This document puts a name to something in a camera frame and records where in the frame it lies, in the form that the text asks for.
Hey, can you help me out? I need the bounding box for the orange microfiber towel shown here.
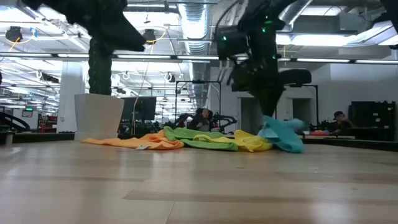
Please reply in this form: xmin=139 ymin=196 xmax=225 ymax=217
xmin=80 ymin=129 xmax=185 ymax=151

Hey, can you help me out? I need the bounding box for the blue microfiber towel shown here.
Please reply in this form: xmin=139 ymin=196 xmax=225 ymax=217
xmin=257 ymin=115 xmax=307 ymax=154

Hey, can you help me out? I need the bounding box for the green cactus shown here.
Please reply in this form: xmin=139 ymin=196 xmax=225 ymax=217
xmin=88 ymin=37 xmax=113 ymax=96

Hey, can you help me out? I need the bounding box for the white hexagonal plant pot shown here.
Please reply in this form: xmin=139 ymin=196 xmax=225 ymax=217
xmin=74 ymin=93 xmax=125 ymax=141

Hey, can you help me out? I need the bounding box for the black computer monitor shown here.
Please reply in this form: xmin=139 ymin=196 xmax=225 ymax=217
xmin=120 ymin=96 xmax=157 ymax=123

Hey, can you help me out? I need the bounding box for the long ceiling light bar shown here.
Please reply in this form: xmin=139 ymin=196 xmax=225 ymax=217
xmin=0 ymin=52 xmax=398 ymax=65

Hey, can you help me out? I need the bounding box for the black shelf cabinet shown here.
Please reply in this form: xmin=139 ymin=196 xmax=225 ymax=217
xmin=347 ymin=101 xmax=397 ymax=141

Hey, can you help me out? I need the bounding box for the silver ribbed ceiling duct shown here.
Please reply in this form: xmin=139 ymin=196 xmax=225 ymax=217
xmin=178 ymin=0 xmax=213 ymax=56

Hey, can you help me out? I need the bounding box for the wooden background table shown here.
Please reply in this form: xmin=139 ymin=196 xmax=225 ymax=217
xmin=303 ymin=134 xmax=356 ymax=140

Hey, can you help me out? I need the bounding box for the black ceiling cable reel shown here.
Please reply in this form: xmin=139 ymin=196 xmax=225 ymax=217
xmin=5 ymin=26 xmax=23 ymax=43
xmin=142 ymin=28 xmax=157 ymax=45

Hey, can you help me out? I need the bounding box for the dark green microfiber towel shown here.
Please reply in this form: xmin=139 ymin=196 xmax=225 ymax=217
xmin=163 ymin=126 xmax=239 ymax=152

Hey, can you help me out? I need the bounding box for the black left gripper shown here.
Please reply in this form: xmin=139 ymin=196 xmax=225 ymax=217
xmin=21 ymin=0 xmax=147 ymax=55

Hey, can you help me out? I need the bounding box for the person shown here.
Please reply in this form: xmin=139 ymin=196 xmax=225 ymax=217
xmin=188 ymin=108 xmax=214 ymax=131
xmin=328 ymin=111 xmax=354 ymax=134

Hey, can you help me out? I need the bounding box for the yellow microfiber towel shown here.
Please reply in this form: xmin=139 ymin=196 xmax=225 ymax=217
xmin=194 ymin=129 xmax=274 ymax=153

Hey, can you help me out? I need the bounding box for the black metal frame stand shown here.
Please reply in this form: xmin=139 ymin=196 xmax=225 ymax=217
xmin=274 ymin=83 xmax=319 ymax=130
xmin=175 ymin=80 xmax=222 ymax=125

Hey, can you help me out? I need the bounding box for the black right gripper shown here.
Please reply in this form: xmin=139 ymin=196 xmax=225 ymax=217
xmin=231 ymin=57 xmax=312 ymax=118

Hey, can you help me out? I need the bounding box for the silver smooth ceiling duct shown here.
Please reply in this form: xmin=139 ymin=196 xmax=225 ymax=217
xmin=278 ymin=0 xmax=313 ymax=30

